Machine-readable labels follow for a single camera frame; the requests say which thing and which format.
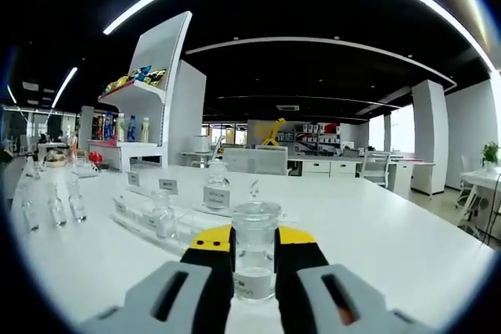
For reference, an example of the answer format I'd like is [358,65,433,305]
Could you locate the orange printed package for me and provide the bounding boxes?
[93,114,106,142]

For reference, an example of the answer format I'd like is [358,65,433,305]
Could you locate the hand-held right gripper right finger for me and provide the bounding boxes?
[273,226,438,334]

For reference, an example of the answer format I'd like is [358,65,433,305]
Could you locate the white side table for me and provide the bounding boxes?
[457,169,501,233]

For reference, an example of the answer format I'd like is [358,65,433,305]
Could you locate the potted green plant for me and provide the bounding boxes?
[481,141,501,173]

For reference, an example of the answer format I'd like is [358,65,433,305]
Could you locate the yellow metal frame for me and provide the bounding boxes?
[260,117,290,148]

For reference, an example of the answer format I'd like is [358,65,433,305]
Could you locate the curved ceiling light strip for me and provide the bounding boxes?
[102,0,494,73]

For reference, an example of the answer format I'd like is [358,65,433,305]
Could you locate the clear acrylic reagent rack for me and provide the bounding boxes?
[111,169,290,251]

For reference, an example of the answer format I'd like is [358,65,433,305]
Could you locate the white desk with drawers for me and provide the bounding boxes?
[289,156,414,194]

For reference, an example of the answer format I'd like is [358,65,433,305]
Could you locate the white box appliance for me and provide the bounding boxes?
[193,135,212,154]

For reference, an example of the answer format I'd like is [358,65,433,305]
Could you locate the grey mesh office chair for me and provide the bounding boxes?
[221,145,290,177]

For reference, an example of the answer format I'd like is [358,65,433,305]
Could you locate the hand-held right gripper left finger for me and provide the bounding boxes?
[80,224,237,334]

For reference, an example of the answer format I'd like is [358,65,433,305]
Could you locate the pile of colourful snack packets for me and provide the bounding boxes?
[102,66,168,95]

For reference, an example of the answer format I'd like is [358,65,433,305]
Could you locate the background storage rack with boxes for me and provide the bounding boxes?
[288,121,342,155]

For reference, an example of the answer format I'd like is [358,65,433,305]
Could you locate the white office chair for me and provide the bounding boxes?
[356,149,392,190]

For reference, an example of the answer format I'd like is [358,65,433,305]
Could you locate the small clear glass cup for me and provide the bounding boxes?
[231,201,282,303]

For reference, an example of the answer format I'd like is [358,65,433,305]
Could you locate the woven basket with food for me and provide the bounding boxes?
[45,153,68,170]

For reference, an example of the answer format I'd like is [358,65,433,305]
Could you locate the white display shelf red trim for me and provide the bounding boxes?
[86,11,193,173]

